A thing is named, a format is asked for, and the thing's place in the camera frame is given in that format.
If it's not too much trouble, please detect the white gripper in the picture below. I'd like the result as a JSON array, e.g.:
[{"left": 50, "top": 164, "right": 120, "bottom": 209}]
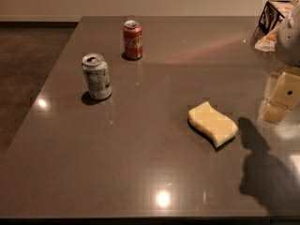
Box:
[{"left": 259, "top": 2, "right": 300, "bottom": 124}]

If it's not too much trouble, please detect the red coke can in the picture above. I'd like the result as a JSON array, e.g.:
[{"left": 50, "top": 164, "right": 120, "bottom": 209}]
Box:
[{"left": 123, "top": 20, "right": 143, "bottom": 60}]

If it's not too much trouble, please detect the white green soda can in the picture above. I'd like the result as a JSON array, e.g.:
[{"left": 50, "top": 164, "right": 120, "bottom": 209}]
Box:
[{"left": 82, "top": 53, "right": 112, "bottom": 100}]

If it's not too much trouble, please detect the yellow wavy sponge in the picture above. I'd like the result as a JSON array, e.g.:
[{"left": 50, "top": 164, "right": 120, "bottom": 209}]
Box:
[{"left": 187, "top": 101, "right": 238, "bottom": 148}]

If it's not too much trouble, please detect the black wire basket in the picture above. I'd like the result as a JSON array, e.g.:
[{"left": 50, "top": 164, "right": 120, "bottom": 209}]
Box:
[{"left": 259, "top": 0, "right": 294, "bottom": 34}]

